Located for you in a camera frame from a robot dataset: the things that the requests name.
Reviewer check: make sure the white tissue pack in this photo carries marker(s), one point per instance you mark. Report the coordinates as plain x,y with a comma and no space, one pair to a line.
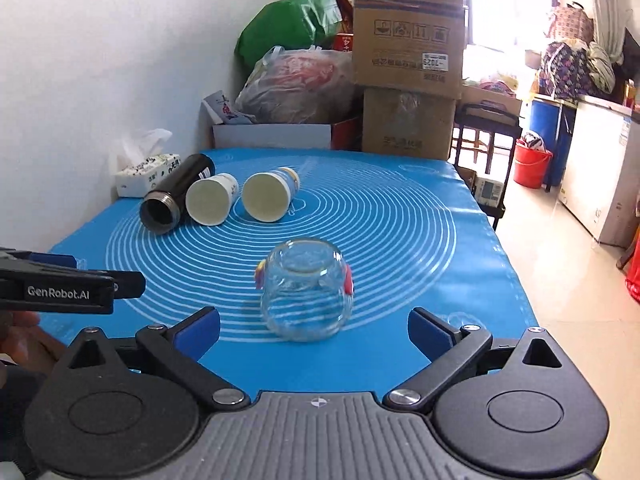
142,172

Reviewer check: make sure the red plastic bag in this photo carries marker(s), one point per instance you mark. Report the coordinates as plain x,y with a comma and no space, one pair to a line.
634,280

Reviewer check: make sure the person's left hand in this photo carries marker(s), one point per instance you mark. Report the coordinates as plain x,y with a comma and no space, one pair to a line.
22,332

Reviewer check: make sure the white and red box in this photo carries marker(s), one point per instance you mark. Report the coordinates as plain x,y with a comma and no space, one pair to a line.
280,135

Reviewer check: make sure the green plastic bag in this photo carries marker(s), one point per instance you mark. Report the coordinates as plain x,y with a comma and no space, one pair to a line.
285,22

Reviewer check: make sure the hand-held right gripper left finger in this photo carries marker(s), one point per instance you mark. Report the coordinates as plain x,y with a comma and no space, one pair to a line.
200,329

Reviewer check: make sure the black thermos bottle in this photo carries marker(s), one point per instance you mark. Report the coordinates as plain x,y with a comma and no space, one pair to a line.
172,195

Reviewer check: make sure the white chest freezer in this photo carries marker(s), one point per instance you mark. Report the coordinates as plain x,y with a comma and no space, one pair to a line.
600,170

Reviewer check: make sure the red bucket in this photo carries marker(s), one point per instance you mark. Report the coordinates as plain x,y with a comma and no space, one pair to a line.
531,165

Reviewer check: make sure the large cardboard box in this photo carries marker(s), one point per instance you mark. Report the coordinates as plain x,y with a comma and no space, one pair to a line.
407,25

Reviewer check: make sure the white paper cup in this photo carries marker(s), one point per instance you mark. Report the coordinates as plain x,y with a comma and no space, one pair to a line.
267,195
210,200

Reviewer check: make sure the white paper carton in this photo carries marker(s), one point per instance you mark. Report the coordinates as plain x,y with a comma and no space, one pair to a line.
225,107

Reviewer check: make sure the open cardboard box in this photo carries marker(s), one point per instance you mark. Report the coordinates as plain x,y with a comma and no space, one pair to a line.
492,95

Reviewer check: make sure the clear glass cup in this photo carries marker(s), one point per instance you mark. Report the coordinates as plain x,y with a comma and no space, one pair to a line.
306,292

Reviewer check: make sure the clear plastic bag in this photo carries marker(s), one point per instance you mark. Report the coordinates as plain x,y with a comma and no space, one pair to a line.
295,85

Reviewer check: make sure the small cardboard box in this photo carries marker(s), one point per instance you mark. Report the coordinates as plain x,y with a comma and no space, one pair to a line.
407,122

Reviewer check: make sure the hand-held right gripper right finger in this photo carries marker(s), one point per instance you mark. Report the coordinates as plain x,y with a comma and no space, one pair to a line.
425,332

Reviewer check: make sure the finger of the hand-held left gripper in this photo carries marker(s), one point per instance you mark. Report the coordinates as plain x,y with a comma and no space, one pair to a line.
52,260
129,284

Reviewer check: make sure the purple patterned bag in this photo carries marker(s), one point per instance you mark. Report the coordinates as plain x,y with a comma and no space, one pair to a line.
567,70

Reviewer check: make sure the black chair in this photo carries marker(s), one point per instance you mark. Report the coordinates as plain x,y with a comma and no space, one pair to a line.
487,127

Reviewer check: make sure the pink patterned bag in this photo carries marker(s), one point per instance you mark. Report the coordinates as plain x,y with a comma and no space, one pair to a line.
570,22

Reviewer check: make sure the blue barrel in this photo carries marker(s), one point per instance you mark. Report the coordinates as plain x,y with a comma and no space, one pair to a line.
545,120

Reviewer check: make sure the blue silicone mat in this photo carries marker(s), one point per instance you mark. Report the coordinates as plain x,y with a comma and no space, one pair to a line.
400,240

